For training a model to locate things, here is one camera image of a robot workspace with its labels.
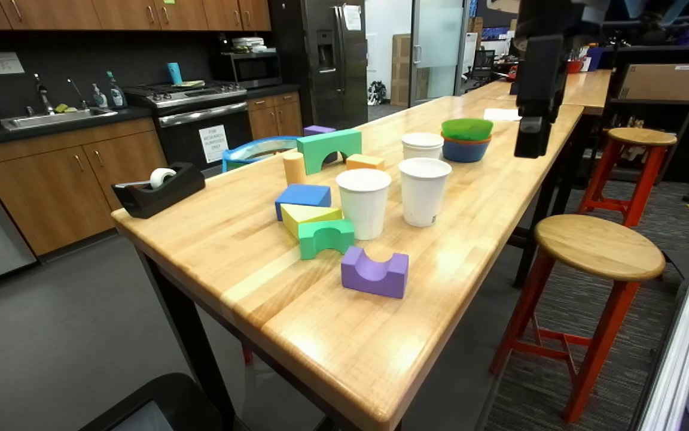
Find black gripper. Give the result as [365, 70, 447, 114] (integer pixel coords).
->
[512, 31, 567, 161]

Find white paper cup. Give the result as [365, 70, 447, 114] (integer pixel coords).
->
[401, 130, 447, 163]
[397, 155, 456, 229]
[334, 164, 396, 241]

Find green plastic bowl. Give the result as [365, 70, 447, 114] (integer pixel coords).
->
[441, 116, 495, 145]

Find wooden stool red legs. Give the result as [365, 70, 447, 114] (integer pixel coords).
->
[576, 124, 682, 229]
[488, 210, 671, 426]

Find black framed brown board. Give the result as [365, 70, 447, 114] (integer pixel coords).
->
[608, 43, 689, 107]

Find cardboard box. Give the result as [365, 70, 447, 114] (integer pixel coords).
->
[387, 31, 416, 107]

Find small purple foam block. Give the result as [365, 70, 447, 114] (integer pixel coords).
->
[303, 122, 341, 138]

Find dark refrigerator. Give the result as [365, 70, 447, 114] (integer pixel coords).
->
[267, 0, 371, 132]

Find large green arch block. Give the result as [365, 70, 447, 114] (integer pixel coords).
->
[294, 126, 365, 177]

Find purple notched foam block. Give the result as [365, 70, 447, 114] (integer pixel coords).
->
[337, 243, 413, 302]

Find blue foam block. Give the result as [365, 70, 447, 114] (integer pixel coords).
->
[274, 182, 336, 222]

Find tan cylinder block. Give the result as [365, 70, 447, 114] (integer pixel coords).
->
[280, 147, 310, 186]

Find yellow triangular foam block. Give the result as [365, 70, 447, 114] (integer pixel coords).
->
[279, 201, 344, 241]

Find small green arch block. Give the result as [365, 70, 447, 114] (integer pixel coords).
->
[294, 218, 360, 262]

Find narrow wooden base cabinet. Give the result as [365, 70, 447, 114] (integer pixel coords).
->
[245, 89, 307, 143]

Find white robot cart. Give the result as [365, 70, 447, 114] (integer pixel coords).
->
[631, 250, 689, 431]

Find light blue chair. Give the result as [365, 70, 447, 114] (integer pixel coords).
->
[221, 134, 303, 175]

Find steel microwave oven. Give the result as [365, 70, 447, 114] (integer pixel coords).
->
[215, 48, 285, 91]

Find stack of white plates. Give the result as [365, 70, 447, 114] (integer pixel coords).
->
[231, 33, 270, 55]

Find white paper notice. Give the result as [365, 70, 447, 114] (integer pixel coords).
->
[196, 122, 233, 167]

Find steel kitchen stove oven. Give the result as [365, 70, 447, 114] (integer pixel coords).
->
[124, 82, 255, 173]

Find teal bottle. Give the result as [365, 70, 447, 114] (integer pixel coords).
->
[166, 59, 186, 89]

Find white tape roll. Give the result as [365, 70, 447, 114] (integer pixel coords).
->
[148, 164, 179, 191]

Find black tape dispenser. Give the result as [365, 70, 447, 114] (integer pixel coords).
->
[110, 161, 208, 221]

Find wide wooden base cabinet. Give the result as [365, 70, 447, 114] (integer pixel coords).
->
[0, 116, 171, 259]

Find steel kitchen sink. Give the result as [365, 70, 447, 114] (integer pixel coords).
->
[0, 104, 123, 134]

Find black table frame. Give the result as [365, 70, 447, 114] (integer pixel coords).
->
[133, 158, 580, 431]

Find wooden wall cabinets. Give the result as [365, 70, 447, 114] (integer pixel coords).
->
[0, 0, 276, 33]

